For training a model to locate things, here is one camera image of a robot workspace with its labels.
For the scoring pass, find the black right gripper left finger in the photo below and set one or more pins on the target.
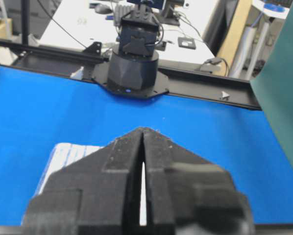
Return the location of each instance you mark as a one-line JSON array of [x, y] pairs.
[[97, 195]]

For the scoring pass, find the black hard drive box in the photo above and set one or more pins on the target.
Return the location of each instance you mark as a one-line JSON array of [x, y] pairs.
[[185, 42]]

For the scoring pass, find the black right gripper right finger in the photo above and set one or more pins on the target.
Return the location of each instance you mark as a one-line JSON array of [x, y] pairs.
[[189, 195]]

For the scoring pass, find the white desk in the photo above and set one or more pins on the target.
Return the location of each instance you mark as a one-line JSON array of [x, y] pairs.
[[75, 26]]

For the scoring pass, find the black aluminium frame rail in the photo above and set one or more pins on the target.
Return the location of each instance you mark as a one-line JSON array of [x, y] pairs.
[[173, 81]]

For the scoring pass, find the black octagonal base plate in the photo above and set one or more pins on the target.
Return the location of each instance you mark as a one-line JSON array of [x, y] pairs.
[[141, 83]]

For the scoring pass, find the blue white striped towel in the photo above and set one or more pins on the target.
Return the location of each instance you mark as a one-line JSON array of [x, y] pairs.
[[62, 155]]

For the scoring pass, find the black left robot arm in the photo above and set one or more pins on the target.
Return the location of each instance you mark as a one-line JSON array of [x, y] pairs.
[[133, 63]]

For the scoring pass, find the blue table mat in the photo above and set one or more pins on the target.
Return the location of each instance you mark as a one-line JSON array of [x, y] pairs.
[[38, 111]]

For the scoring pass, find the black computer mouse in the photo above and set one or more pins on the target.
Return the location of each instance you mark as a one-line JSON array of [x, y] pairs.
[[103, 9]]

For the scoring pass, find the dark green board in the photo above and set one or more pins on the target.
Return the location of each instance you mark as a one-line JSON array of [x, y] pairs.
[[273, 88]]

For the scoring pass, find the black monitor stand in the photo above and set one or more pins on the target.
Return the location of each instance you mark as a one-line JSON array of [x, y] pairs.
[[167, 15]]

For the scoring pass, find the black vertical pole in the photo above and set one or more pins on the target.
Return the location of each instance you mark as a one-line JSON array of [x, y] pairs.
[[25, 8]]

